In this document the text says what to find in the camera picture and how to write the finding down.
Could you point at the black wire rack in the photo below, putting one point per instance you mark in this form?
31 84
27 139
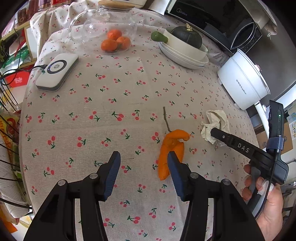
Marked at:
13 190

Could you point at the glass jar with wooden lid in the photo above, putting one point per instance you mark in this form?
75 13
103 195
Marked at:
89 28

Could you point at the cherry print tablecloth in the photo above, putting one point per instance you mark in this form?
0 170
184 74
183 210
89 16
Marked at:
115 103

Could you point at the stacked white bowls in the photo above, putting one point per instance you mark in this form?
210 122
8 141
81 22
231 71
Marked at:
184 54

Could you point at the white wireless charger device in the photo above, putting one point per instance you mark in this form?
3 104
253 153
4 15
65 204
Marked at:
56 72

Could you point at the orange tangerine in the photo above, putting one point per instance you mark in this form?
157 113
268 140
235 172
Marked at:
109 45
114 34
123 43

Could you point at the thin brown twig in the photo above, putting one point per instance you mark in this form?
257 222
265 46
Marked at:
165 119

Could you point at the white electric cooking pot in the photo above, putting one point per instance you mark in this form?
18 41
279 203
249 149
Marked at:
245 84

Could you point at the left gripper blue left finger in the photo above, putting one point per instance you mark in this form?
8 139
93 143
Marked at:
97 187

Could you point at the green cucumber piece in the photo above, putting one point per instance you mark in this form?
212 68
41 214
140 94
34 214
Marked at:
159 37

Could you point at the brown cardboard box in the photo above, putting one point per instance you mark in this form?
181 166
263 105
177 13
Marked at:
285 140

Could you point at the black microwave oven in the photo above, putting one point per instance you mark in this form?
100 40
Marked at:
226 22

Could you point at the person's right hand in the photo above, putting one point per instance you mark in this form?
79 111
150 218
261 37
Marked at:
270 220

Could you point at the dark green squash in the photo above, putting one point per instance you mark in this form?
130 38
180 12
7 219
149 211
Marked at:
188 35

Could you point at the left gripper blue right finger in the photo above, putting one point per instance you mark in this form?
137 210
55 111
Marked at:
191 187

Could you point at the grey refrigerator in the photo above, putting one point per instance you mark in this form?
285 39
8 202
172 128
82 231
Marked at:
276 57

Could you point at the white paper tissue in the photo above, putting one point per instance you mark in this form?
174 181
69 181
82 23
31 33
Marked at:
216 119

